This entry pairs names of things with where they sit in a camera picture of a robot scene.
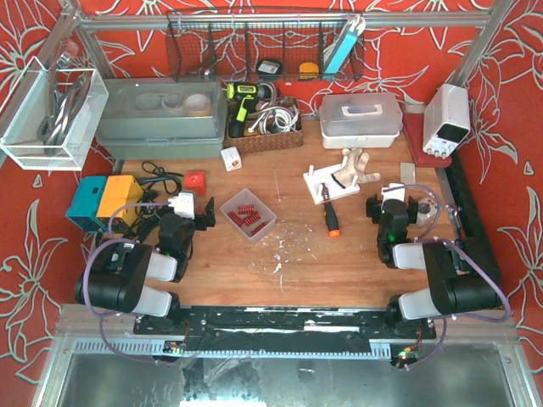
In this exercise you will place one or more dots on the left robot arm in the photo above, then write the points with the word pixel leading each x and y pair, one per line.
pixel 117 275

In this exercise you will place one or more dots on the orange black screwdriver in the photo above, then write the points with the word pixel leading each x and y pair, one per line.
pixel 331 218

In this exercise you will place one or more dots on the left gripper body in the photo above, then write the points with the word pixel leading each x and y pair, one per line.
pixel 202 218

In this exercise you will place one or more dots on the small white eraser block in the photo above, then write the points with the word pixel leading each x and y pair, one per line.
pixel 407 173

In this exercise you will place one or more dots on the yellow tape measure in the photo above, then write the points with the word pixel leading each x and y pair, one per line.
pixel 308 71

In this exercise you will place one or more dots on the green black cordless drill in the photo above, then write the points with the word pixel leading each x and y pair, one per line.
pixel 246 96

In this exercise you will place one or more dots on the teal box device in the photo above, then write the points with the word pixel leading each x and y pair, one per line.
pixel 85 203

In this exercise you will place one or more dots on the white plastic toolbox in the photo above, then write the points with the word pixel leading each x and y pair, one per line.
pixel 360 120

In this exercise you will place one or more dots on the black wire basket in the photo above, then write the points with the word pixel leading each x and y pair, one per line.
pixel 226 44

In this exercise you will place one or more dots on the white power supply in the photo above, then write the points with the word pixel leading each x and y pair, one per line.
pixel 446 121

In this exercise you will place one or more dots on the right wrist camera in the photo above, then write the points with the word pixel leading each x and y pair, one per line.
pixel 393 191

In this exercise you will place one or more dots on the red spring in bin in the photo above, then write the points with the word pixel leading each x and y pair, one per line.
pixel 246 219

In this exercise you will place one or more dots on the beige work glove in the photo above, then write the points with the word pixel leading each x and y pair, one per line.
pixel 353 170

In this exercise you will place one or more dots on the white cube adapter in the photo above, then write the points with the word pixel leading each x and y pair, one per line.
pixel 231 159

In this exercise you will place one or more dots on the black tape measure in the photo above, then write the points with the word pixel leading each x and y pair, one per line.
pixel 269 69

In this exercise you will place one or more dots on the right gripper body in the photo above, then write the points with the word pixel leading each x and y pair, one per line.
pixel 373 205

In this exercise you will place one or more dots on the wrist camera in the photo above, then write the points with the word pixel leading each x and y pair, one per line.
pixel 183 204
pixel 393 191

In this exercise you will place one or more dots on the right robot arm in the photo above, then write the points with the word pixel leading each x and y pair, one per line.
pixel 457 284

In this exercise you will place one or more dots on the yellow box device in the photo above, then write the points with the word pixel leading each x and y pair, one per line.
pixel 119 191

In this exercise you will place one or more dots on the translucent spring bin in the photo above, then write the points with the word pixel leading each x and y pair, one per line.
pixel 245 197

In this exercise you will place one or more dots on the red cube block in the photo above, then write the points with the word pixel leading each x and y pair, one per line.
pixel 195 181

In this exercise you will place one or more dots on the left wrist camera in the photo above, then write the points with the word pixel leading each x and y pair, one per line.
pixel 183 204

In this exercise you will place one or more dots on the woven wicker basket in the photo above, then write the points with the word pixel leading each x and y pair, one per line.
pixel 257 143

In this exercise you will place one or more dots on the white peg board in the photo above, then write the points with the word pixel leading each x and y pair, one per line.
pixel 314 179

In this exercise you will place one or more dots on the blue hex key holder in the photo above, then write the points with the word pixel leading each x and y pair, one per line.
pixel 335 54

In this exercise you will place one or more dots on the clear acrylic bin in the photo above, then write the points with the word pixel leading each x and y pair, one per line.
pixel 51 127

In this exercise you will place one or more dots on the grey storage box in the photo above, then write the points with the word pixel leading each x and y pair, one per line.
pixel 158 118

